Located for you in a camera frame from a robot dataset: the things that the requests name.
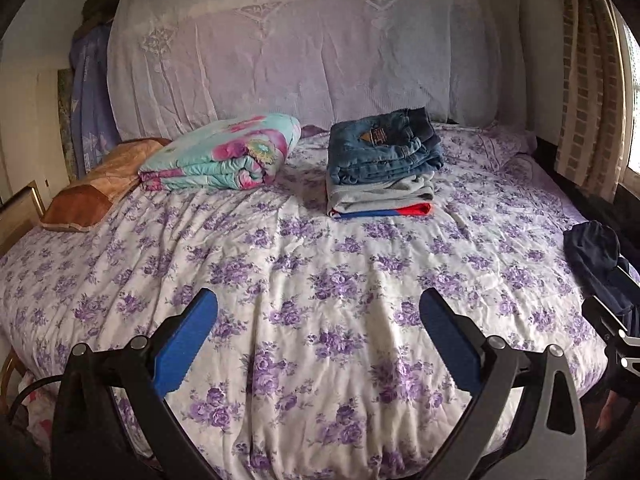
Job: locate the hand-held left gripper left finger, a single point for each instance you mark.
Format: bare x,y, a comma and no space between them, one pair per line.
185,340

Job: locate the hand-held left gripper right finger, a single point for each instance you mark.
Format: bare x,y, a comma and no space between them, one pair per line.
450,340

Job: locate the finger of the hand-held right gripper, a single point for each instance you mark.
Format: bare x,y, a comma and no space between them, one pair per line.
607,317
627,287

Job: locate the dark navy pants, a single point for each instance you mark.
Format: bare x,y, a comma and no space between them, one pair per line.
590,250

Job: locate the blue denim pants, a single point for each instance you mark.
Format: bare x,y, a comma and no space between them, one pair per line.
380,155

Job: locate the black furniture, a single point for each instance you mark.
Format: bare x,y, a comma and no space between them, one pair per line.
575,180

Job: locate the bed with purple floral sheet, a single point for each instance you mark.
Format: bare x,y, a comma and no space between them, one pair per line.
300,260

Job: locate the red and blue folded garment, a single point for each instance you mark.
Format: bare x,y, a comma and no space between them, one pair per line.
400,209

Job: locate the grey folded garment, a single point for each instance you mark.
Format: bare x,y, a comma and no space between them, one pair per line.
380,192

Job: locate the pink floral cloth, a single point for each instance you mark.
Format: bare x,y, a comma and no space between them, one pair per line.
37,415

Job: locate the orange brown pillow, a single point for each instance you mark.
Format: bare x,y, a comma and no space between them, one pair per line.
100,185

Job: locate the window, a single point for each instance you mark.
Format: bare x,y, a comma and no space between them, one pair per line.
634,110

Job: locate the folded floral blanket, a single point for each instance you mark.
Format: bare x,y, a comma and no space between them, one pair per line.
220,155

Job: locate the beige checked curtain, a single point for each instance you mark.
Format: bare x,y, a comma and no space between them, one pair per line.
585,85

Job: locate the blue patterned cloth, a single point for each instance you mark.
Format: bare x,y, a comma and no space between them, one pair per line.
90,100

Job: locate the brown wooden headboard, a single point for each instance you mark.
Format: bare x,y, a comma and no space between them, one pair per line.
100,5

